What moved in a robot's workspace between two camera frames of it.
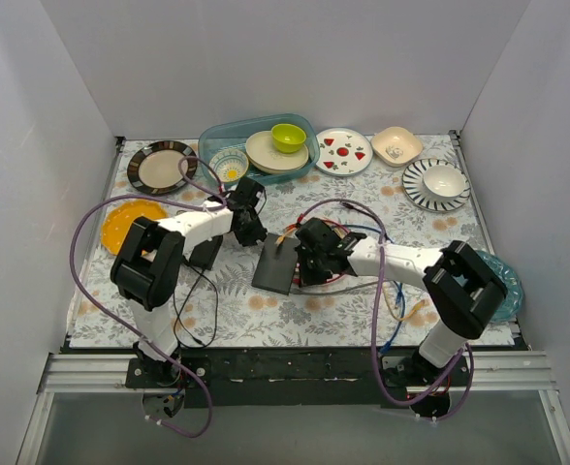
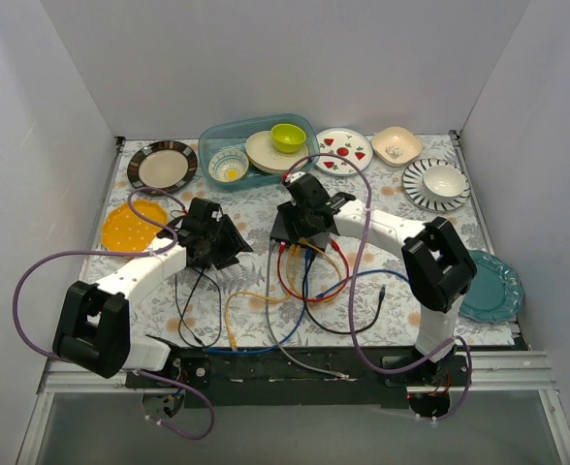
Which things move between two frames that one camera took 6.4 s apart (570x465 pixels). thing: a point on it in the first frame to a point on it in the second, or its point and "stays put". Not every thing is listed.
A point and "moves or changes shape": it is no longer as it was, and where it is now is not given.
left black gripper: [250, 229] to [230, 240]
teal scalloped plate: [514, 288] stays put
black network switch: [276, 264] moves or changes shape
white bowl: [444, 180] stays put
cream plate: [263, 155] stays put
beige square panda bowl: [395, 146] stays put
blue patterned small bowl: [229, 164] stays put
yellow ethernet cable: [281, 238] moves or changes shape
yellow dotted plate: [119, 218] stays put
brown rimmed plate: [154, 169] stays put
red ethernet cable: [299, 220] moves or changes shape
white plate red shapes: [342, 151] stays put
